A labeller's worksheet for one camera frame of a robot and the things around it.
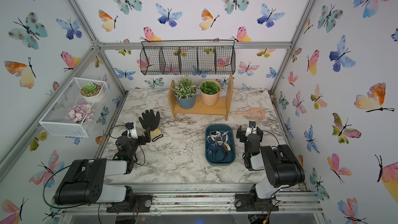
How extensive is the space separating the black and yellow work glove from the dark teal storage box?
0.31 m

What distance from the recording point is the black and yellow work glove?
3.21 feet

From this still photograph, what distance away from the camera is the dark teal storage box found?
34.1 inches
